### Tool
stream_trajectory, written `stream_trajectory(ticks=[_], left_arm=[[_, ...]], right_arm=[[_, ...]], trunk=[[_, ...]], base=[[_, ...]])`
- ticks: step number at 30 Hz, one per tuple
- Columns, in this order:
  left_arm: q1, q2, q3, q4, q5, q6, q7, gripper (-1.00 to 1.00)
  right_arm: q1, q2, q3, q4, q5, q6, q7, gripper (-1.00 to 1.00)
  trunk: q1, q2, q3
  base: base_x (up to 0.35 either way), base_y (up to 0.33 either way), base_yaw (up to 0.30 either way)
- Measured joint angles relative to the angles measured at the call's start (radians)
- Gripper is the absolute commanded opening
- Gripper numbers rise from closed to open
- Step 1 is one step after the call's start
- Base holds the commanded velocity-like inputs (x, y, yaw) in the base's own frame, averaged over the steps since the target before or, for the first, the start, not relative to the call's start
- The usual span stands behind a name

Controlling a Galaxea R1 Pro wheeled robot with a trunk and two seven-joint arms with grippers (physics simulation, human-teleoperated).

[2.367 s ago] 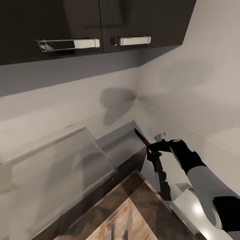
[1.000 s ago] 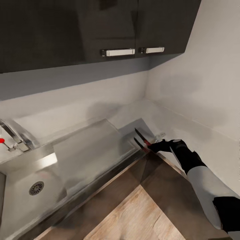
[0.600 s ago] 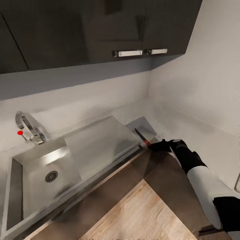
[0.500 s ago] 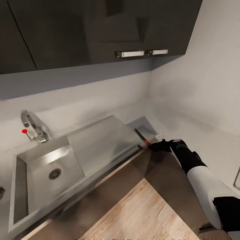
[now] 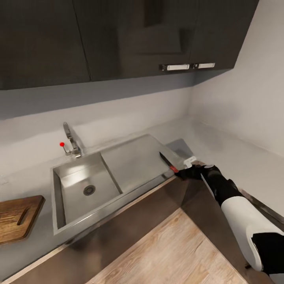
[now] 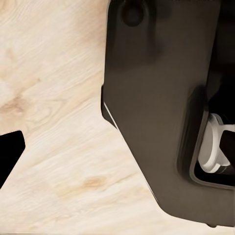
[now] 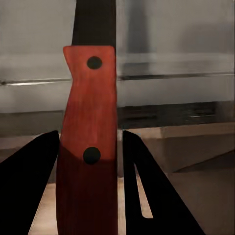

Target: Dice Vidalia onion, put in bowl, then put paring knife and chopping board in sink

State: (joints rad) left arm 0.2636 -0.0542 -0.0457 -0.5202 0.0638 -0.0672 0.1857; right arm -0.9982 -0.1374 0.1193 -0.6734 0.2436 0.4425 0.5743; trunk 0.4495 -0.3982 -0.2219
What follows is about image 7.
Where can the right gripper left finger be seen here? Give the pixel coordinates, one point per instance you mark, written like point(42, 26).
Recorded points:
point(23, 178)

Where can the parer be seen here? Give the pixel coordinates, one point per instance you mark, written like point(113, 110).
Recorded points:
point(87, 161)

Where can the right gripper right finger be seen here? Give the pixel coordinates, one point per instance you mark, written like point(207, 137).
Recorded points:
point(170, 214)

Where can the drop in sink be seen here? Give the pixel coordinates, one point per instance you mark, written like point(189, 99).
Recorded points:
point(154, 38)

